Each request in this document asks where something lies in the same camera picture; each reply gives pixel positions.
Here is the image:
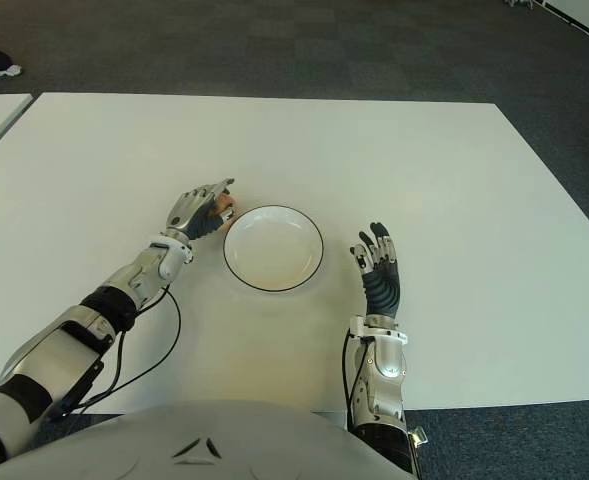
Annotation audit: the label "white plate black rim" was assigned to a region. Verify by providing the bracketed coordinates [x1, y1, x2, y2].
[222, 204, 325, 294]

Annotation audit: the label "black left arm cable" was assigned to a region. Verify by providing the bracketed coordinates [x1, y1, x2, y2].
[76, 287, 183, 414]

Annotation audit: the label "grey robot torso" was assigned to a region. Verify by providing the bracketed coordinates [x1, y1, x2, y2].
[0, 399, 415, 480]

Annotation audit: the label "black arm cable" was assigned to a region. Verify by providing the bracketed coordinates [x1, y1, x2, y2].
[342, 335, 370, 431]
[76, 287, 183, 414]

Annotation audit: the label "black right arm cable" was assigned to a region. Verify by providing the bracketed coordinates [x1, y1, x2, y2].
[342, 335, 370, 431]

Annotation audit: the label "yellow-red apple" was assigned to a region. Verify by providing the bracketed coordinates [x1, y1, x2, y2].
[213, 193, 238, 216]

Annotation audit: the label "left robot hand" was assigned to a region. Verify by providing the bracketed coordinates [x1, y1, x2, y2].
[166, 177, 238, 241]

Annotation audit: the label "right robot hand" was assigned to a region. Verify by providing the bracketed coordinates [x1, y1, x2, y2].
[349, 222, 403, 319]

